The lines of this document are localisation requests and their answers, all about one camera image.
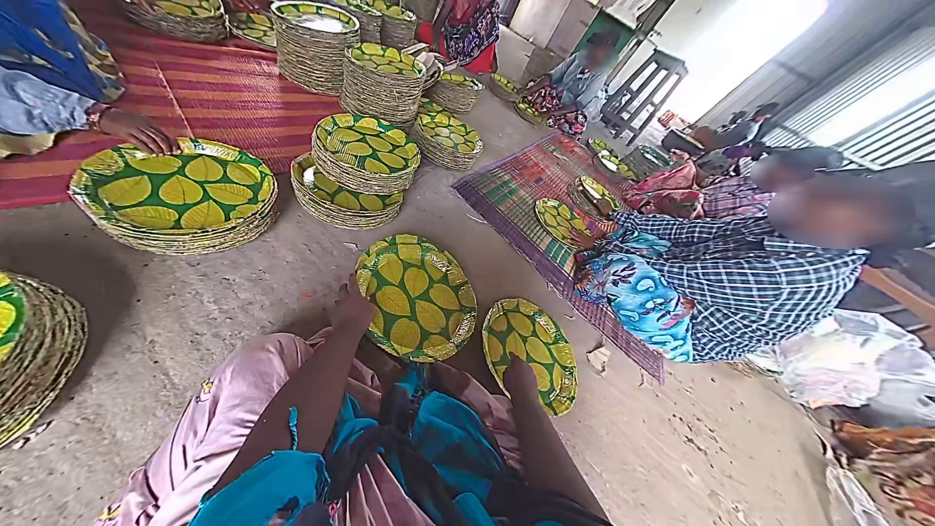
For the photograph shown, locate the multicoloured woven mat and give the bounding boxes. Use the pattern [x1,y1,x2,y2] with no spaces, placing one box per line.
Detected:
[451,131,666,385]

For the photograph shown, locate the person's left forearm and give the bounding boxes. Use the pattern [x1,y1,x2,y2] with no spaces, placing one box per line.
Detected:
[208,321,368,499]

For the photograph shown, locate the white plastic bags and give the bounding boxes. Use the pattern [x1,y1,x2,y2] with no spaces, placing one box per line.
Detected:
[745,308,935,429]

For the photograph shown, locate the red striped mat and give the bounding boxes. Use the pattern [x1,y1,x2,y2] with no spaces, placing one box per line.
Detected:
[0,0,355,210]

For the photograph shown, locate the person's right hand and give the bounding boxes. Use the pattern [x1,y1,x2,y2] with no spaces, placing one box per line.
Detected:
[504,354,540,404]

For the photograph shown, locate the orange patterned cloth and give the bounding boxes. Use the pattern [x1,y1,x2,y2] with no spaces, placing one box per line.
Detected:
[830,418,935,526]

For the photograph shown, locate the person's left hand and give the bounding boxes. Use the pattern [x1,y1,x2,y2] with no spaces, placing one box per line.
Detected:
[332,273,376,334]

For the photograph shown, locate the person's right forearm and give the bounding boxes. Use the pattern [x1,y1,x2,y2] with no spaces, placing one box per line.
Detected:
[510,394,609,521]

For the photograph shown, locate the person's legs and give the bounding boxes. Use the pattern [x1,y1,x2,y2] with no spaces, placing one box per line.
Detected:
[93,327,524,526]

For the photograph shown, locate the dark wooden stool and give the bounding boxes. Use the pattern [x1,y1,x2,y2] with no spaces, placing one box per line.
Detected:
[600,47,689,146]

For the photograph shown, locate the metal slatted window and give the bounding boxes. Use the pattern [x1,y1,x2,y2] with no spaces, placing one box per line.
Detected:
[767,29,935,172]

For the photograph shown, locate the person's body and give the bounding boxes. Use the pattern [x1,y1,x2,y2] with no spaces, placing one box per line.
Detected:
[190,365,613,526]

